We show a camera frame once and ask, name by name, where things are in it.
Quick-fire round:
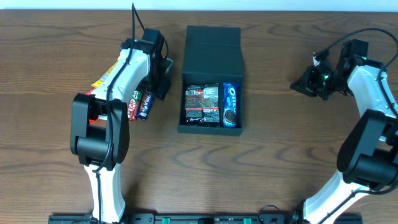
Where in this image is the black snack packet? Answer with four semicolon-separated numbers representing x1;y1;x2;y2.
185;83;220;128

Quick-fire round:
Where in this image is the blue Oreo cookie pack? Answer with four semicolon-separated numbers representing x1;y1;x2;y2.
223;82;238;128

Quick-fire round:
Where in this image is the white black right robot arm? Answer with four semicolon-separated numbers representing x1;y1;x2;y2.
289;39;397;223

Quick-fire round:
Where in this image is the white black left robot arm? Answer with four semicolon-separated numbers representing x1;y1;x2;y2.
70;28;173;223

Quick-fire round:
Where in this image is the blue Dairy Milk bar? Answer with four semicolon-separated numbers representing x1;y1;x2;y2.
136;93;155;120

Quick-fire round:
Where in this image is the red KitKat bar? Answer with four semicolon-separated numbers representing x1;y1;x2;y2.
127;90;143;121

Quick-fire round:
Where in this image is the yellow snack packet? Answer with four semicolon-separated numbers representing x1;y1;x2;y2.
91;58;119;88

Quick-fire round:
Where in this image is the black open gift box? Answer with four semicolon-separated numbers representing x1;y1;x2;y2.
177;26;244;136

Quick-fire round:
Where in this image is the red snack packet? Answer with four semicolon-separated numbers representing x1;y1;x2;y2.
85;88;98;124

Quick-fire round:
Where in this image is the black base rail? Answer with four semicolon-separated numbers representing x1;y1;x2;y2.
48;212;364;224

